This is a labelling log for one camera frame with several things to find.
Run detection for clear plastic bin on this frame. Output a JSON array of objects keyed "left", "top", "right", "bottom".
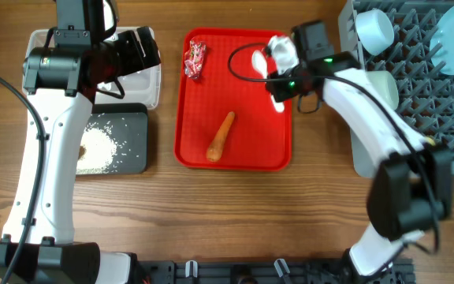
[{"left": 25, "top": 27, "right": 162, "bottom": 110}]

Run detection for red serving tray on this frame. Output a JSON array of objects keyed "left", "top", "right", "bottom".
[{"left": 174, "top": 28, "right": 292, "bottom": 171}]

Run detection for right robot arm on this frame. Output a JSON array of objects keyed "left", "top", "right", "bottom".
[{"left": 264, "top": 21, "right": 453, "bottom": 283}]

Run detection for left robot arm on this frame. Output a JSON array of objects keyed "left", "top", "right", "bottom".
[{"left": 0, "top": 1, "right": 160, "bottom": 283}]

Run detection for black rectangular tray bin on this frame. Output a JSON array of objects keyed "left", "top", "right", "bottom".
[{"left": 75, "top": 103, "right": 150, "bottom": 176}]

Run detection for brown food scrap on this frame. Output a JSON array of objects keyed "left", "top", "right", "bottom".
[{"left": 78, "top": 145, "right": 86, "bottom": 159}]

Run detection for mint green bowl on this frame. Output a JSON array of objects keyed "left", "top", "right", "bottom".
[{"left": 367, "top": 70, "right": 400, "bottom": 110}]

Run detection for light blue bowl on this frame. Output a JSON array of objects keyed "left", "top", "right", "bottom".
[{"left": 355, "top": 9, "right": 395, "bottom": 55}]

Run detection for white plastic spoon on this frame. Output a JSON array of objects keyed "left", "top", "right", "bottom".
[{"left": 251, "top": 50, "right": 285, "bottom": 113}]

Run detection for white rice grains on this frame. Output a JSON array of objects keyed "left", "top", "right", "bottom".
[{"left": 76, "top": 113, "right": 141, "bottom": 174}]

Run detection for yellow plastic cup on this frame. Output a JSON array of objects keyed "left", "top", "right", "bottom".
[{"left": 426, "top": 136, "right": 436, "bottom": 146}]

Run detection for orange carrot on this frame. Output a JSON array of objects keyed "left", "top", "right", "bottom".
[{"left": 206, "top": 111, "right": 236, "bottom": 163}]

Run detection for red candy wrapper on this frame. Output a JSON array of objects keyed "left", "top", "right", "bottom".
[{"left": 184, "top": 40, "right": 207, "bottom": 79}]

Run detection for grey dishwasher rack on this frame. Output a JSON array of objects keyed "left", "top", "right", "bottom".
[{"left": 338, "top": 0, "right": 454, "bottom": 171}]

